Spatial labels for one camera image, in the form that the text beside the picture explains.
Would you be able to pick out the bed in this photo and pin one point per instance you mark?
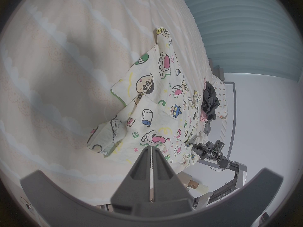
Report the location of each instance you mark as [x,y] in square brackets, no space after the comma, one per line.
[59,79]

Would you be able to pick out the pink garment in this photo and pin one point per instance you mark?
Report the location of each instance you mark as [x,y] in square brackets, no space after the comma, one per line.
[203,117]

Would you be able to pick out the blue-green curtain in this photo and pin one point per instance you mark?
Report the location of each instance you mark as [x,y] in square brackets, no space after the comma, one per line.
[236,32]

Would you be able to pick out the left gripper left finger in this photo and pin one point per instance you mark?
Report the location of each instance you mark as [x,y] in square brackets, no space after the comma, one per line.
[132,188]

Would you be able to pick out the black garment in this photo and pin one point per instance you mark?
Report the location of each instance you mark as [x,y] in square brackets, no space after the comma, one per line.
[210,100]

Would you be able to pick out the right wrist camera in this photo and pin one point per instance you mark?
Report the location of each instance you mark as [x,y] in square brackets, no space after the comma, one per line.
[209,145]

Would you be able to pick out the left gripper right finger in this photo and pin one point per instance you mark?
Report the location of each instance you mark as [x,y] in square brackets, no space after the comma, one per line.
[170,188]

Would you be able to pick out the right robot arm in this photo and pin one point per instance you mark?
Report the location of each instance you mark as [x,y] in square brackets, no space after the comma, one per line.
[240,171]

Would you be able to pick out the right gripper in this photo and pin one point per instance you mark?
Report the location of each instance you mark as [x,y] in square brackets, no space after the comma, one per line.
[200,150]

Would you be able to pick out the grey bedside table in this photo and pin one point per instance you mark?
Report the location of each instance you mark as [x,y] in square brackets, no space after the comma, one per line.
[217,70]

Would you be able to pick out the white printed pyjama top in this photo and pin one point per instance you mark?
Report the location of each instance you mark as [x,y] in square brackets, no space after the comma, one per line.
[151,98]

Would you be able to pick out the white printed pillow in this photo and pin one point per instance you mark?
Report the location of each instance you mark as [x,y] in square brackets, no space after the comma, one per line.
[221,98]

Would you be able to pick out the dark grey garment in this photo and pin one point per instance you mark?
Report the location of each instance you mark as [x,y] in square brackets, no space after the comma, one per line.
[208,128]

